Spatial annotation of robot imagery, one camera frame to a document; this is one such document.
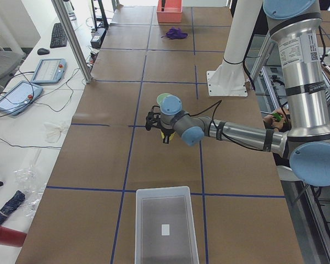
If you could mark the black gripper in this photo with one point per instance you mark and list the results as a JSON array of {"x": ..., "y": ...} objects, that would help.
[{"x": 166, "y": 132}]

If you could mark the yellow plastic cup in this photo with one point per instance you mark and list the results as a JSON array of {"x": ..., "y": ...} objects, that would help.
[{"x": 162, "y": 134}]

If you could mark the light green bowl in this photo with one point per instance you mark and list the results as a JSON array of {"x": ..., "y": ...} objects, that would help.
[{"x": 161, "y": 97}]

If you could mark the purple cloth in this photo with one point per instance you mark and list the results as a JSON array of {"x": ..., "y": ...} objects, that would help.
[{"x": 175, "y": 34}]

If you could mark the clear plastic storage box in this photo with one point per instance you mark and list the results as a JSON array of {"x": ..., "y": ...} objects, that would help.
[{"x": 164, "y": 226}]

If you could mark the black equipment box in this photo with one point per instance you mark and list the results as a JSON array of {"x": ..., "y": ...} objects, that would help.
[{"x": 98, "y": 38}]

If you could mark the person's hand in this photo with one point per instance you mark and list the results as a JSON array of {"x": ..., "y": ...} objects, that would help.
[{"x": 271, "y": 122}]

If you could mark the green small object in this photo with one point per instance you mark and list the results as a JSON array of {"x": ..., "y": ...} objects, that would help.
[{"x": 278, "y": 117}]

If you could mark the white crumpled tissue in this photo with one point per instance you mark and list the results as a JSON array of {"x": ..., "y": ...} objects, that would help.
[{"x": 53, "y": 131}]

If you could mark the red plastic bin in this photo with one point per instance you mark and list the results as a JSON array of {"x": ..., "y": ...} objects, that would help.
[{"x": 169, "y": 11}]

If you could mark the far teach pendant tablet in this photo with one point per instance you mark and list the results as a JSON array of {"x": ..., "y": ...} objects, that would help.
[{"x": 49, "y": 71}]

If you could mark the teach pendant tablet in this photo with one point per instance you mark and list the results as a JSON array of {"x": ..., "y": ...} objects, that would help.
[
  {"x": 16, "y": 100},
  {"x": 49, "y": 71}
]

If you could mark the clear crumpled plastic wrap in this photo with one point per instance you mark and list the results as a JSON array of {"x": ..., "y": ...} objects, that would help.
[{"x": 30, "y": 185}]

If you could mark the black keyboard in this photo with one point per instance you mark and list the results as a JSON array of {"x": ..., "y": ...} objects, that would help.
[{"x": 58, "y": 36}]

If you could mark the black computer mouse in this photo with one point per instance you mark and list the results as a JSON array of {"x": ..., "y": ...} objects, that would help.
[{"x": 43, "y": 51}]

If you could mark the near teach pendant tablet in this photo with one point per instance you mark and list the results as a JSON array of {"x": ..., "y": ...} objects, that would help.
[{"x": 16, "y": 100}]

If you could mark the folded dark blue umbrella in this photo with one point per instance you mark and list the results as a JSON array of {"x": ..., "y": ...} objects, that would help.
[{"x": 11, "y": 206}]

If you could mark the grey office chair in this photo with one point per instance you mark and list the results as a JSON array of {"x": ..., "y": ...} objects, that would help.
[{"x": 9, "y": 61}]

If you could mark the red cylinder bottle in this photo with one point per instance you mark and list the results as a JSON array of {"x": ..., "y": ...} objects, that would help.
[{"x": 11, "y": 237}]

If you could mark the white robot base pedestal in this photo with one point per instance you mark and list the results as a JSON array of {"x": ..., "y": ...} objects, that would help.
[{"x": 228, "y": 79}]

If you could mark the grey aluminium frame post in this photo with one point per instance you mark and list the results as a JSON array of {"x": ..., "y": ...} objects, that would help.
[{"x": 72, "y": 38}]

